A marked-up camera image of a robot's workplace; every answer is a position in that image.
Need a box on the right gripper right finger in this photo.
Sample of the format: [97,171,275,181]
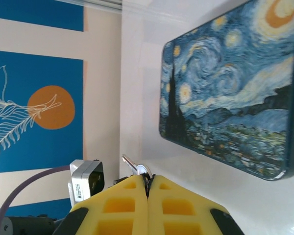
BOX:
[147,174,246,235]

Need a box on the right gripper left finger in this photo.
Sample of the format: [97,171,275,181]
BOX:
[53,174,148,235]

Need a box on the small silver key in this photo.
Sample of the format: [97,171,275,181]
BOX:
[121,153,154,178]

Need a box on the starry night tin box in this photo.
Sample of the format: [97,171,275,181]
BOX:
[158,0,294,183]

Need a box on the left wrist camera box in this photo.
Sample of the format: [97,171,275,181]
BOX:
[68,159,105,207]

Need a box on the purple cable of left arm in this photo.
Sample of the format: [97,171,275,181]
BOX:
[0,164,72,235]

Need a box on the aluminium corner post right side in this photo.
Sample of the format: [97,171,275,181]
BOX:
[82,0,123,11]

